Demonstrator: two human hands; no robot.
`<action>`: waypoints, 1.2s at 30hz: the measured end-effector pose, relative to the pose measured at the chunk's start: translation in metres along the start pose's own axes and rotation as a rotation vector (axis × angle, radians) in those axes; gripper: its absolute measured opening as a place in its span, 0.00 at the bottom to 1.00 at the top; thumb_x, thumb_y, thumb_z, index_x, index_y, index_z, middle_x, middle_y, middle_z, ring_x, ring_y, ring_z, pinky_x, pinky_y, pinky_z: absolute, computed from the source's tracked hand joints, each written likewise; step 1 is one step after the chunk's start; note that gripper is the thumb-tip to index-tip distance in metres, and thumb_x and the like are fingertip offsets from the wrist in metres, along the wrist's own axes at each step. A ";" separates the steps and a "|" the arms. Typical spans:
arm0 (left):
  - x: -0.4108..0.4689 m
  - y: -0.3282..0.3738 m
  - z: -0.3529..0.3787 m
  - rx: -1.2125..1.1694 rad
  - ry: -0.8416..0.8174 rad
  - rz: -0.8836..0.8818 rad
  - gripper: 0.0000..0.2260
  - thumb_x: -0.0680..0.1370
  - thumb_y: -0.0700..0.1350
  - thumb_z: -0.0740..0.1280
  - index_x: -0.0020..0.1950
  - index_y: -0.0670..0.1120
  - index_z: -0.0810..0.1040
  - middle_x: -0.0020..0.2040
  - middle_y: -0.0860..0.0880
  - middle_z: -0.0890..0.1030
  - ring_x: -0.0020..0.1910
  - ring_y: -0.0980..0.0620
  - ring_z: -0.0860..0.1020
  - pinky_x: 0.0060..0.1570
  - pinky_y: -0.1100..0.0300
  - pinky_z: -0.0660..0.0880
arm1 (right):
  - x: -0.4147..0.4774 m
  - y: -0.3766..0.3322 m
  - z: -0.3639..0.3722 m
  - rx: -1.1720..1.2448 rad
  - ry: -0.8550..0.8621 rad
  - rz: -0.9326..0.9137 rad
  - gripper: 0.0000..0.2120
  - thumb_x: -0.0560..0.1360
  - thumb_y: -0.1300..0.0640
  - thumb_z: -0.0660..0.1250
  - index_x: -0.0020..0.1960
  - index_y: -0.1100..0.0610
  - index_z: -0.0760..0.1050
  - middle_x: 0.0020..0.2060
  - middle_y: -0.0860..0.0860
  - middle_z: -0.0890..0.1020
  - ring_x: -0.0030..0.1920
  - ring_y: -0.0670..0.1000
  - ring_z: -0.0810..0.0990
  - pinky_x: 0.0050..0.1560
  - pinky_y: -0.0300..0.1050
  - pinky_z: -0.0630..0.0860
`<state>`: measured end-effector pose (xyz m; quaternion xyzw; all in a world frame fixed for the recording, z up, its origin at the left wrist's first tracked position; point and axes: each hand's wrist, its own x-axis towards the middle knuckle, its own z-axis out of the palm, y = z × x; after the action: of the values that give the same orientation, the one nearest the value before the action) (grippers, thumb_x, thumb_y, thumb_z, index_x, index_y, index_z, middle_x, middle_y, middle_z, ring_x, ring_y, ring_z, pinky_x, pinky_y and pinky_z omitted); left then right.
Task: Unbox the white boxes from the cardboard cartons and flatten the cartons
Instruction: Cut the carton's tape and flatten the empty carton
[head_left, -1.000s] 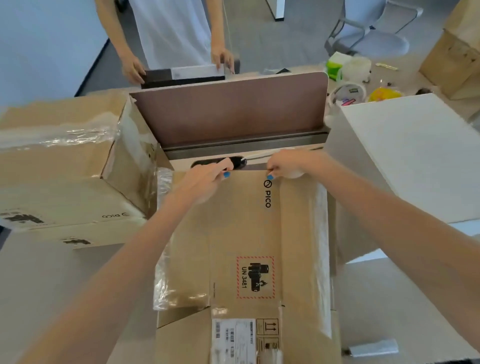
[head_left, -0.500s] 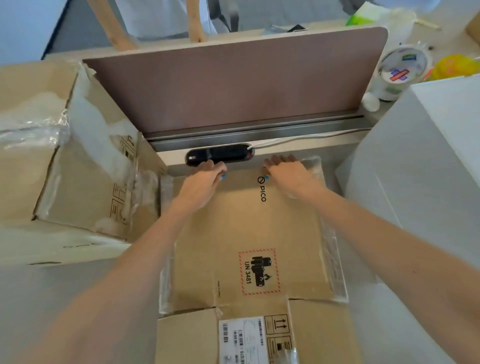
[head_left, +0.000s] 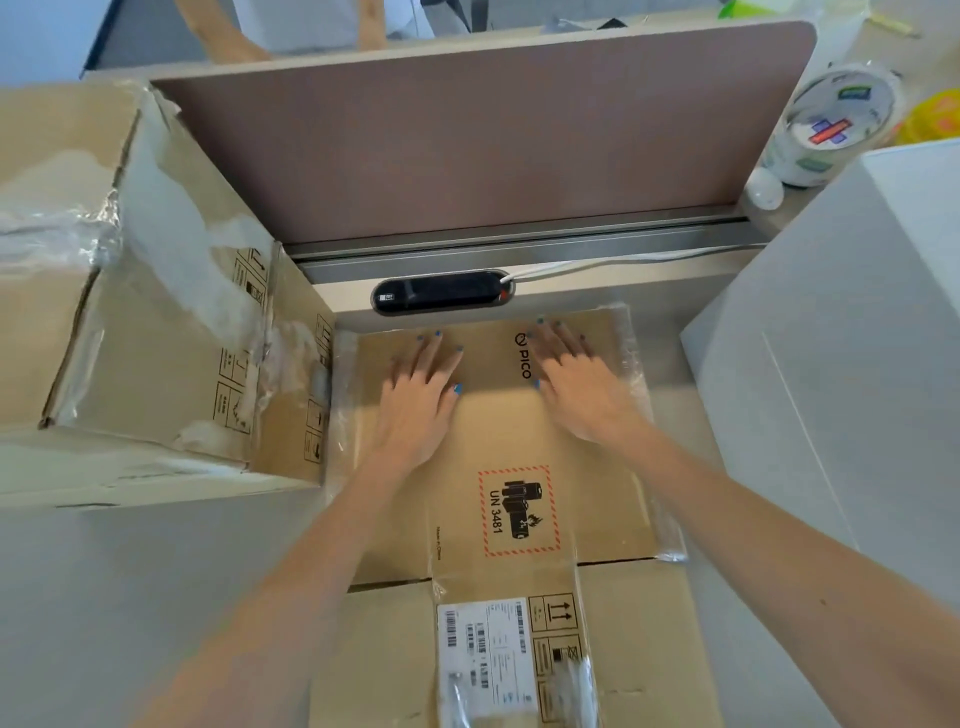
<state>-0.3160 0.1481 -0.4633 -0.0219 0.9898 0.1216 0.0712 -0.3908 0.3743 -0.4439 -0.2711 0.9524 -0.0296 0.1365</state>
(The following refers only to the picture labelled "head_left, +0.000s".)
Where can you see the person's left hand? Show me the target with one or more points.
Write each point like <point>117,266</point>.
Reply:
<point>416,420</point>

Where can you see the person's right hand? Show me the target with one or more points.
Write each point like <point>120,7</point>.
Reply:
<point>589,390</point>

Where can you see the white box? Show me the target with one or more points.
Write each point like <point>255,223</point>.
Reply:
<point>720,390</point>
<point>900,300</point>

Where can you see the person's left forearm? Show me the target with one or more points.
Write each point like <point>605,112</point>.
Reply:
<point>277,615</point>

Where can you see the person's right forearm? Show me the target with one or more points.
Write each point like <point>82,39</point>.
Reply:
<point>810,570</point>

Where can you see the black desk power socket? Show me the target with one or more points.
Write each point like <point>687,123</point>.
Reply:
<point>442,292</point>

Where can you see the round beige shelf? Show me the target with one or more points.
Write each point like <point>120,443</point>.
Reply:
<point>787,214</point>

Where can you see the small white round cap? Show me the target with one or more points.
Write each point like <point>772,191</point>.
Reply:
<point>763,189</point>

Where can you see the mauve desk divider panel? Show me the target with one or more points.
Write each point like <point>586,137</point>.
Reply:
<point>487,135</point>

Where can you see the white tape roll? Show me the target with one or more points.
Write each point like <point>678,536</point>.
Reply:
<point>825,142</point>

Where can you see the black tablet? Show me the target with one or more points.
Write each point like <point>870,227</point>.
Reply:
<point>585,25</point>

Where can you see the green tissue pack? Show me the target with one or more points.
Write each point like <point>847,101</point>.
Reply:
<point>746,9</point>

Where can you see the yellow lid jar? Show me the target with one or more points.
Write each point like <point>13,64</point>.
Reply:
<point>934,120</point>

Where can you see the white plastic tub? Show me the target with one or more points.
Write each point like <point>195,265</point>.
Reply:
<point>840,30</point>

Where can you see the small yellow packet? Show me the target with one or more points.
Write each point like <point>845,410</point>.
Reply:
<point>894,26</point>

